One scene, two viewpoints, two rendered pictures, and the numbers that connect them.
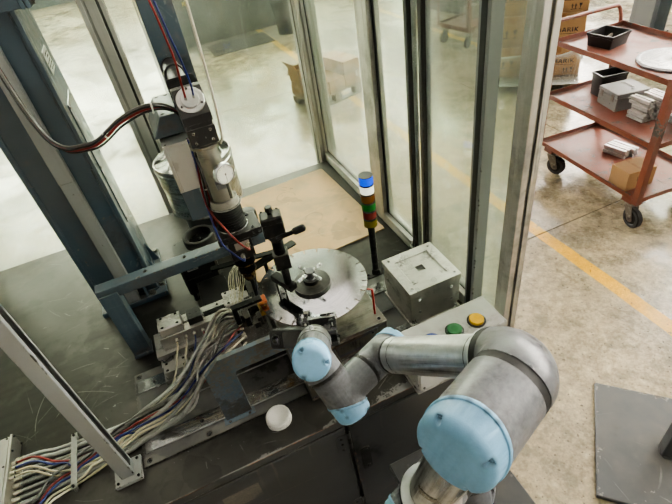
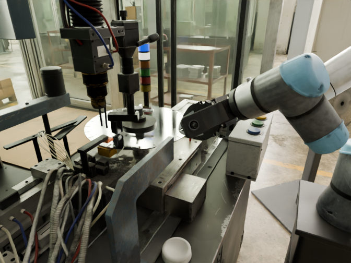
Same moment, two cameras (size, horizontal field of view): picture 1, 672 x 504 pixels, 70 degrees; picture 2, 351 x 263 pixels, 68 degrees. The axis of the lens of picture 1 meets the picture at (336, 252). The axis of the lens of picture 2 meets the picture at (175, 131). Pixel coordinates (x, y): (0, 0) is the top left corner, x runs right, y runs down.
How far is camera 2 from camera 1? 0.96 m
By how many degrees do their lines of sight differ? 42
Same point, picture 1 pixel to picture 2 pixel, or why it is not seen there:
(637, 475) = not seen: hidden behind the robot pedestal
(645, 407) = (277, 191)
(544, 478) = (272, 248)
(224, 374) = (127, 206)
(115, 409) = not seen: outside the picture
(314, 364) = (322, 70)
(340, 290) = (167, 120)
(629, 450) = (289, 212)
